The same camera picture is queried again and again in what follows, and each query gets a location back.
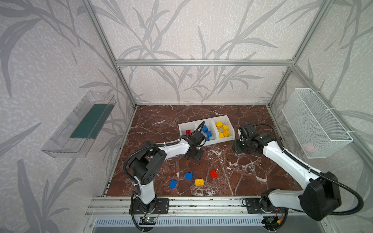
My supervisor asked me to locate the left white sorting bin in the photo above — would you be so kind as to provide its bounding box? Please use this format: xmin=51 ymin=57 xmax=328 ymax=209
xmin=179 ymin=121 xmax=204 ymax=146

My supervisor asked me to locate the middle white sorting bin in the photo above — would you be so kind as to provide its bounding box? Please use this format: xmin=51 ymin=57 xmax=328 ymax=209
xmin=195 ymin=118 xmax=218 ymax=146

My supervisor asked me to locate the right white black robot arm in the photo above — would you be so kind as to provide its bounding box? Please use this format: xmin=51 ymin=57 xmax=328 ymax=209
xmin=233 ymin=123 xmax=364 ymax=221

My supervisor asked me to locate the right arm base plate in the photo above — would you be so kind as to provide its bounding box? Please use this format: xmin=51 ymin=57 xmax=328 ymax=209
xmin=241 ymin=197 xmax=287 ymax=214

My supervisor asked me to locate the white wire mesh basket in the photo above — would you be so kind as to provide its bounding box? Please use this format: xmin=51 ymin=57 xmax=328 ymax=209
xmin=282 ymin=88 xmax=353 ymax=159

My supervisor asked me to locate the aluminium front rail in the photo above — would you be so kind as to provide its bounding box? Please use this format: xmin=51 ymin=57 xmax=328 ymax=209
xmin=84 ymin=196 xmax=331 ymax=218

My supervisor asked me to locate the white sorting bin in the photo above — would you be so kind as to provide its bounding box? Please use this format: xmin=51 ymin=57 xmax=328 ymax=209
xmin=179 ymin=121 xmax=204 ymax=146
xmin=212 ymin=116 xmax=235 ymax=143
xmin=195 ymin=118 xmax=218 ymax=146

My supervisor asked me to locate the right white sorting bin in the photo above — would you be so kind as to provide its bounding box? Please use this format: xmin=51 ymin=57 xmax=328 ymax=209
xmin=212 ymin=116 xmax=235 ymax=143

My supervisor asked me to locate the left controller board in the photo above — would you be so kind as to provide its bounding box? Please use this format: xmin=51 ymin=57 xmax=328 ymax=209
xmin=139 ymin=216 xmax=157 ymax=226

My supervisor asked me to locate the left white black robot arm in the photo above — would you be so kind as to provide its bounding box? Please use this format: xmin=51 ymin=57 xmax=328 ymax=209
xmin=122 ymin=131 xmax=207 ymax=207

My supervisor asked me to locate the clear plastic wall tray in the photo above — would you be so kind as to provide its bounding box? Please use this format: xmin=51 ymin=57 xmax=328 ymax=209
xmin=41 ymin=91 xmax=117 ymax=158

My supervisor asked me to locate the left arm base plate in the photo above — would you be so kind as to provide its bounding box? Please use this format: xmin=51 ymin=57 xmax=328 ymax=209
xmin=129 ymin=198 xmax=170 ymax=215

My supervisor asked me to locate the yellow lego front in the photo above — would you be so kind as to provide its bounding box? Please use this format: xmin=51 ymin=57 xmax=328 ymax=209
xmin=195 ymin=179 xmax=205 ymax=187

